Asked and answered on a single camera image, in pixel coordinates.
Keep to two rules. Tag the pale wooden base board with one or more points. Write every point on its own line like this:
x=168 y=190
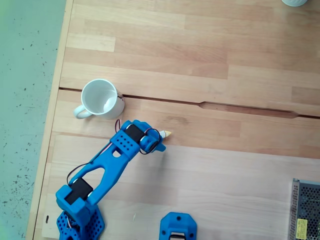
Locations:
x=225 y=187

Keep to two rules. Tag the white yellow sweet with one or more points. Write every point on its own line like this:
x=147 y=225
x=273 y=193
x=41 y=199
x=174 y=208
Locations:
x=166 y=133

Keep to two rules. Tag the blue printed post base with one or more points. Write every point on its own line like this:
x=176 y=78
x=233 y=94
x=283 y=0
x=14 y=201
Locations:
x=178 y=222

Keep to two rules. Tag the white round object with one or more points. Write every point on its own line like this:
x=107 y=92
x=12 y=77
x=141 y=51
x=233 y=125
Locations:
x=294 y=2

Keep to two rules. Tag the white mug black lettering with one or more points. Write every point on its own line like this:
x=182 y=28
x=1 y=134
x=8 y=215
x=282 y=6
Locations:
x=98 y=97

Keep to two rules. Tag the perforated metal power supply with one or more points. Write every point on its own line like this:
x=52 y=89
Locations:
x=306 y=210

